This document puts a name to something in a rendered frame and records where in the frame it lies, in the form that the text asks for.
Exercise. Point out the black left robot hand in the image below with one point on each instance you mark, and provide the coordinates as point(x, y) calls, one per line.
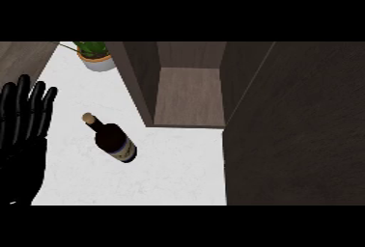
point(21, 151)

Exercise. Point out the dark wine bottle with cork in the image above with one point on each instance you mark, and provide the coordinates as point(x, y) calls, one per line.
point(113, 139)

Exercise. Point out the brown wooden cabinet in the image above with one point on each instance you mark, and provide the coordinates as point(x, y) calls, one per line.
point(188, 96)

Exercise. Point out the dark brown cabinet door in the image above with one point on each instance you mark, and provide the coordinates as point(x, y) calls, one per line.
point(298, 128)

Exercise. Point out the green potted plant white pot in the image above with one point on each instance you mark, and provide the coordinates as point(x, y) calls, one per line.
point(97, 57)

